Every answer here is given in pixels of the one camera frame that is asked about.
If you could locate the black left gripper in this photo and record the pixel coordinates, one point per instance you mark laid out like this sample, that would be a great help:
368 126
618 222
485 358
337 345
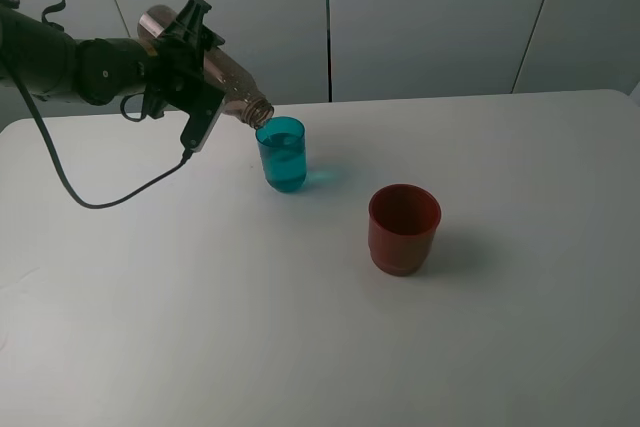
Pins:
182 45

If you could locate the clear plastic water bottle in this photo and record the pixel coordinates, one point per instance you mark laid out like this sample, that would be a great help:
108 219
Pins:
243 100

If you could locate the teal translucent plastic cup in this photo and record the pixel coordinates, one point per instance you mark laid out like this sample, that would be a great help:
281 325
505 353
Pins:
282 149

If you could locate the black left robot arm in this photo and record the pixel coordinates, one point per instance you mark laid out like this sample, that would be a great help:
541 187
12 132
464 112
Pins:
52 64

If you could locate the red plastic cup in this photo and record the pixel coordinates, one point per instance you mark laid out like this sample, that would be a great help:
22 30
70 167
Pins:
403 220

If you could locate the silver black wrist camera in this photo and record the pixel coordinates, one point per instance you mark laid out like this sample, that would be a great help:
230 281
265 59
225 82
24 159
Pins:
194 96

